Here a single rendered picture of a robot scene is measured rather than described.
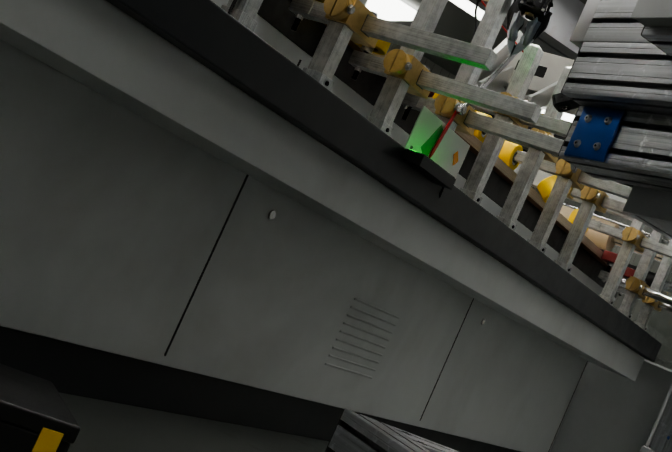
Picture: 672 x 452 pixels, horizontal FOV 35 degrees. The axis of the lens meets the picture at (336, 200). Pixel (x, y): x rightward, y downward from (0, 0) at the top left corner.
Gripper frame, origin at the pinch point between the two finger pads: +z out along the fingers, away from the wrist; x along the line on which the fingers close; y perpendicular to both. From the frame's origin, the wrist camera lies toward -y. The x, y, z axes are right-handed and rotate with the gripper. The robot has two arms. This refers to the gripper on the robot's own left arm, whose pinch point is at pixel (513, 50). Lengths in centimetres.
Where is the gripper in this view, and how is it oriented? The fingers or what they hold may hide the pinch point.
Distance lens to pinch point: 235.3
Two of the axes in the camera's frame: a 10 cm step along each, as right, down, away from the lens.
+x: 9.0, 3.9, -2.2
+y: -1.5, -1.8, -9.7
